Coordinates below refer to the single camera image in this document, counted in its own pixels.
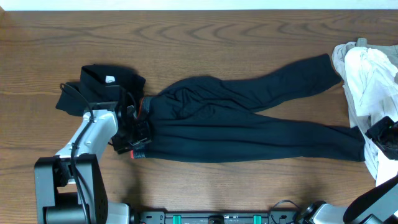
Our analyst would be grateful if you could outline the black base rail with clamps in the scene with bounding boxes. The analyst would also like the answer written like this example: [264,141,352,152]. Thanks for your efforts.
[129,206,309,224]

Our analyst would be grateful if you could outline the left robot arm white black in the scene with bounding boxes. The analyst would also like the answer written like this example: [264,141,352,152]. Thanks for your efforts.
[34,101,141,224]

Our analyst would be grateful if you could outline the dark navy leggings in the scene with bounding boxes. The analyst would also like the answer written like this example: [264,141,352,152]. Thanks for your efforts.
[131,54,365,163]

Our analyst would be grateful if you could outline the white crumpled garment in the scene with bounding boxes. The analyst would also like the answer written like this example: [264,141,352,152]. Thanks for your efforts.
[343,46,398,187]

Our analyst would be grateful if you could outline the folded black polo shirt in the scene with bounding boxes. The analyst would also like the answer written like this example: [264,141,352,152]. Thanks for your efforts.
[56,64,146,116]

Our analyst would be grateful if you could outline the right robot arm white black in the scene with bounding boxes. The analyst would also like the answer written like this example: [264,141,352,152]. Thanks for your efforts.
[295,116,397,224]

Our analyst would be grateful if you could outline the beige grey garment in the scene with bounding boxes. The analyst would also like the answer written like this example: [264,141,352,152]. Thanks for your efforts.
[331,37,398,119]

